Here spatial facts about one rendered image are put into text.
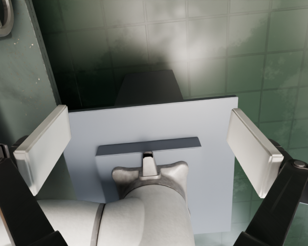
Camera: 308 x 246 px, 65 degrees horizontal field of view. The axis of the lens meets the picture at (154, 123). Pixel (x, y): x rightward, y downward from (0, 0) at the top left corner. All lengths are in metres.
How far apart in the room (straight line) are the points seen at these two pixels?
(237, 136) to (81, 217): 0.35
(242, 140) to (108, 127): 0.45
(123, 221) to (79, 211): 0.08
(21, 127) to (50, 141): 0.76
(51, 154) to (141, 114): 0.42
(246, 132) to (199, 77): 1.18
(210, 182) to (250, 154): 0.54
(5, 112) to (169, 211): 0.65
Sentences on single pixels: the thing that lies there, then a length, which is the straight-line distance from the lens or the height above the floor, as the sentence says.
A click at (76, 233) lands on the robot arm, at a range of 0.47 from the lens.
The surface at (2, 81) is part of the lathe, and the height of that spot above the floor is 0.54.
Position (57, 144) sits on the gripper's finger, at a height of 1.13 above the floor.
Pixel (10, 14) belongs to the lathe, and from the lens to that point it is 0.71.
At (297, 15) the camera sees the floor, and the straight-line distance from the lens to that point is 1.47.
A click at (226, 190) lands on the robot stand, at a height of 0.75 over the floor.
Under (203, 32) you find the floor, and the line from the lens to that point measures 1.31.
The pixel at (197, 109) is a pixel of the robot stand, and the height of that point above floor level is 0.75.
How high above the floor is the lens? 1.28
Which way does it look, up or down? 65 degrees down
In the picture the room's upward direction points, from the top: 178 degrees clockwise
